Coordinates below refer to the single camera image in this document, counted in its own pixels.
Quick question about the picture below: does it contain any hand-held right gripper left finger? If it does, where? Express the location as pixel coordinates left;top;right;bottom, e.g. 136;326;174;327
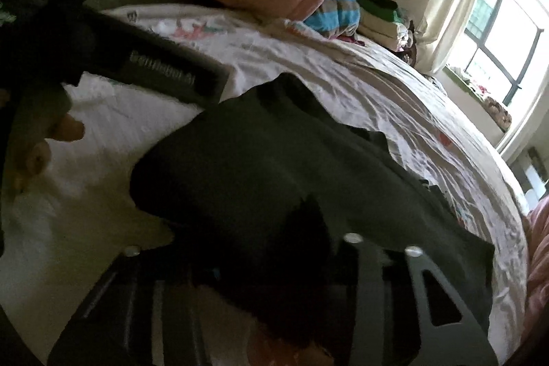
47;244;241;366

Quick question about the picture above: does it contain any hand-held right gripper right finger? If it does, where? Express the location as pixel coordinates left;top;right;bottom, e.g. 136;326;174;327
330;233;500;366

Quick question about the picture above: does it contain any black and orange small garment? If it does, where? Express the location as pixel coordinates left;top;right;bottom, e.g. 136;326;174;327
129;72;496;354

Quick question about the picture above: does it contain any person's left hand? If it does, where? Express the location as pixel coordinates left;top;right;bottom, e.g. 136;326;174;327
0;83;86;195

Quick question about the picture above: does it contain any pink blanket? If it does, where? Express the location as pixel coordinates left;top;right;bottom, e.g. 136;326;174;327
521;194;549;341

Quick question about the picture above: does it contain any blue striped folded cloth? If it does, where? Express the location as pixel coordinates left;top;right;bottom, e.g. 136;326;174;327
302;0;361;38

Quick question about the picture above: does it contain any strawberry print bed sheet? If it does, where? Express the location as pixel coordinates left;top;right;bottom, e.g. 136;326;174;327
0;3;530;366

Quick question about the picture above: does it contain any cream folded cloth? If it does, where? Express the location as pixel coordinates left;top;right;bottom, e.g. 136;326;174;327
358;21;408;49

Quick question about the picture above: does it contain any green folded cloth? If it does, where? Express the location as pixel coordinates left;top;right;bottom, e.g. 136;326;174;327
356;0;404;24

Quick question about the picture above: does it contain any plush toy on window sill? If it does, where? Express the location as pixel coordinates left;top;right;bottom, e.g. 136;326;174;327
482;96;513;131

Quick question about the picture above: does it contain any cream curtain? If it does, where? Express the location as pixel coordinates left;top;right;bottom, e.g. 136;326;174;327
414;0;490;75

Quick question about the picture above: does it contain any window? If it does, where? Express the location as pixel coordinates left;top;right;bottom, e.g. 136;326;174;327
446;0;549;144

